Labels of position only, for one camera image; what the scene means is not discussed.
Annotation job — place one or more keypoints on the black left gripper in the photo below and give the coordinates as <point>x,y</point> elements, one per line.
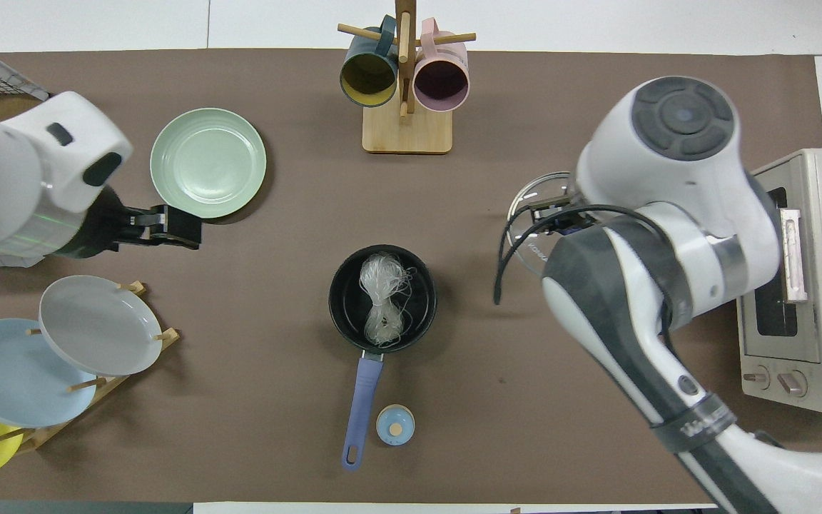
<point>108,228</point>

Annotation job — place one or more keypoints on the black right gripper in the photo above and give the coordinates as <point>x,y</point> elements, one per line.
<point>574,214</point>

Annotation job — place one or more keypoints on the glass lid with blue knob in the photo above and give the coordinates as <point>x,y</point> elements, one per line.
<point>532,243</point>

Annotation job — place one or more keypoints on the translucent vermicelli bundle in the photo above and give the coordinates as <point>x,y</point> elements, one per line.
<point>384,300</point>

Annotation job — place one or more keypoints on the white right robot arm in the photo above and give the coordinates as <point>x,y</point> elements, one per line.
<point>668,214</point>

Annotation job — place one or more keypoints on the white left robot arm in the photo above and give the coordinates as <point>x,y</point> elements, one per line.
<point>33,185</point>

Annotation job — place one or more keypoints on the light green plate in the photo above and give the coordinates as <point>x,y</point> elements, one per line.
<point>207,160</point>

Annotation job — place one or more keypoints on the grey plate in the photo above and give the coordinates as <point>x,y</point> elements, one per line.
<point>97,325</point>

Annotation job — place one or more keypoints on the wooden plate rack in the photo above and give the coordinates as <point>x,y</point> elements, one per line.
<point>133,371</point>

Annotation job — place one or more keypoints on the light blue plate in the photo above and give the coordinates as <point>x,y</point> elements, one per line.
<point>11,378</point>

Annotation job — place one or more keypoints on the brown table mat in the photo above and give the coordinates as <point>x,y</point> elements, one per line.
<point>275,214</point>

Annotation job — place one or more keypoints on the wooden mug tree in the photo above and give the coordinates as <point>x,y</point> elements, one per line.
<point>407,132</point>

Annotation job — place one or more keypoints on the pink mug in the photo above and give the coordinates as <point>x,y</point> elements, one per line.
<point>441,82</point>

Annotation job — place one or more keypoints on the dark teal mug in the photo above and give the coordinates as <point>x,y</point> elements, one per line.
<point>368,78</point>

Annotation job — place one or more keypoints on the beige toaster oven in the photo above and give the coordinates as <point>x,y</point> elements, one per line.
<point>821,285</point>

